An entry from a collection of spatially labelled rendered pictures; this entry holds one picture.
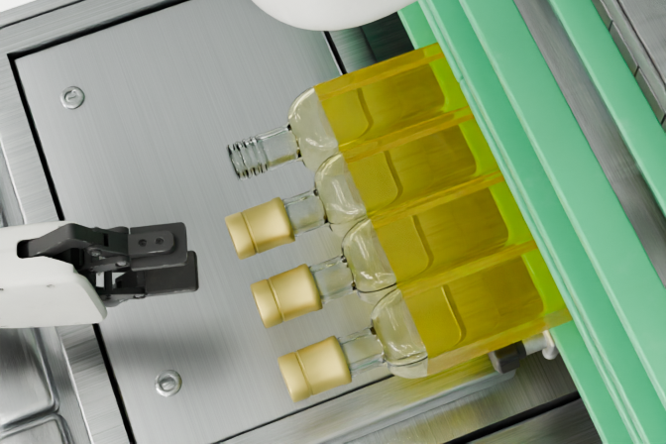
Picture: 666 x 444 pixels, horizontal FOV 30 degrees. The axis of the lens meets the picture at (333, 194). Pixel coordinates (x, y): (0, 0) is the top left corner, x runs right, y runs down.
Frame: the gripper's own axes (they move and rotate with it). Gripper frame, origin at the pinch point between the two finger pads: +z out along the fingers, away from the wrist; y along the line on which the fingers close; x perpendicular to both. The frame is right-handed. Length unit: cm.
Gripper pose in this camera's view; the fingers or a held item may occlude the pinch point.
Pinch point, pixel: (166, 260)
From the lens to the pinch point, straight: 92.3
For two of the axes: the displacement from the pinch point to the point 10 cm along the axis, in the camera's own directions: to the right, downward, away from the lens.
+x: -1.0, -9.1, 4.1
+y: -0.4, -4.1, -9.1
